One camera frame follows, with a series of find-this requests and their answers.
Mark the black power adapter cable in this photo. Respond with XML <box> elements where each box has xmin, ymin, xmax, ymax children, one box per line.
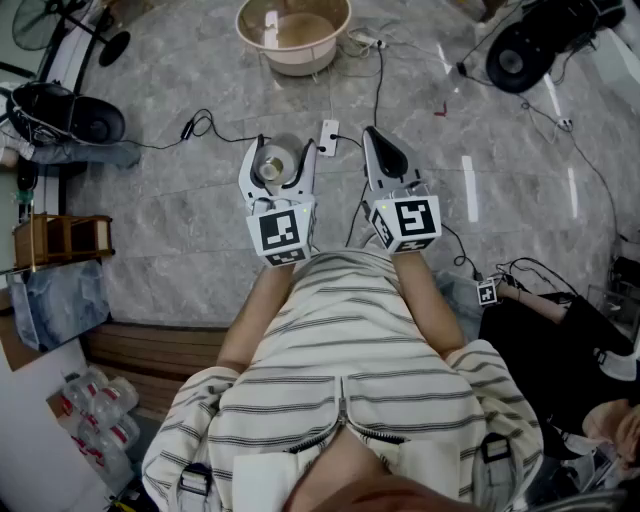
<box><xmin>113</xmin><ymin>108</ymin><xmax>262</xmax><ymax>152</ymax></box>

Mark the black standing fan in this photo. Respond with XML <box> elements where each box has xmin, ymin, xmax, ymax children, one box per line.
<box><xmin>11</xmin><ymin>0</ymin><xmax>132</xmax><ymax>69</ymax></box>

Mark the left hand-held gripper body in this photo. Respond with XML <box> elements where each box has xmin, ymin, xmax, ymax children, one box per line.
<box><xmin>239</xmin><ymin>185</ymin><xmax>320</xmax><ymax>269</ymax></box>

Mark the wooden floor platform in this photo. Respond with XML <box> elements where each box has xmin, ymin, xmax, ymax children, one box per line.
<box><xmin>81</xmin><ymin>321</ymin><xmax>232</xmax><ymax>422</ymax></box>

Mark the white power strip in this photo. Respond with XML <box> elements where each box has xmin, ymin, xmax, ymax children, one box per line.
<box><xmin>348</xmin><ymin>28</ymin><xmax>389</xmax><ymax>52</ymax></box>
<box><xmin>317</xmin><ymin>119</ymin><xmax>342</xmax><ymax>158</ymax></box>

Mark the pack of clear water bottles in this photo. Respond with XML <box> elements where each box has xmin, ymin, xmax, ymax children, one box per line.
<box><xmin>46</xmin><ymin>366</ymin><xmax>142</xmax><ymax>484</ymax></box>

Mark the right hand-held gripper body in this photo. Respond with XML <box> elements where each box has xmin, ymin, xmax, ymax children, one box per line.
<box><xmin>367</xmin><ymin>180</ymin><xmax>444</xmax><ymax>256</ymax></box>

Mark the small wooden shelf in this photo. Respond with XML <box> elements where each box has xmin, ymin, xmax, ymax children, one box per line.
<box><xmin>12</xmin><ymin>213</ymin><xmax>116</xmax><ymax>272</ymax></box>

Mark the long black adapter cable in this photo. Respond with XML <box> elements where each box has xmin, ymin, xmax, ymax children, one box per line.
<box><xmin>455</xmin><ymin>3</ymin><xmax>627</xmax><ymax>244</ymax></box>

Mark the black power strip cable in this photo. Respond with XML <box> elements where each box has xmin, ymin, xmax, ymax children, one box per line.
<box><xmin>329</xmin><ymin>132</ymin><xmax>374</xmax><ymax>249</ymax></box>

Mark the person's striped cream shirt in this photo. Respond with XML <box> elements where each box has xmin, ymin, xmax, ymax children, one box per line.
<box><xmin>141</xmin><ymin>248</ymin><xmax>546</xmax><ymax>512</ymax></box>

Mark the person's left forearm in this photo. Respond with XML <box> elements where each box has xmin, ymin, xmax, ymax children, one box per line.
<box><xmin>215</xmin><ymin>259</ymin><xmax>297</xmax><ymax>374</ymax></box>

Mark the person's right forearm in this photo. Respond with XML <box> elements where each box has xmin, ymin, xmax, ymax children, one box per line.
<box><xmin>392</xmin><ymin>249</ymin><xmax>469</xmax><ymax>361</ymax></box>

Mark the frosted glass bottle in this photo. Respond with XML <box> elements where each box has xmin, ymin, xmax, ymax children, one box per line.
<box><xmin>253</xmin><ymin>131</ymin><xmax>307</xmax><ymax>191</ymax></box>

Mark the brown cardboard sheet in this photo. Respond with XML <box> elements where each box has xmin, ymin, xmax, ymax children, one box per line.
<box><xmin>0</xmin><ymin>289</ymin><xmax>47</xmax><ymax>374</ymax></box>

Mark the black strap buckle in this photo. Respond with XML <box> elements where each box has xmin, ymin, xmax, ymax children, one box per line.
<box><xmin>176</xmin><ymin>461</ymin><xmax>212</xmax><ymax>497</ymax></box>
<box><xmin>478</xmin><ymin>431</ymin><xmax>512</xmax><ymax>465</ymax></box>

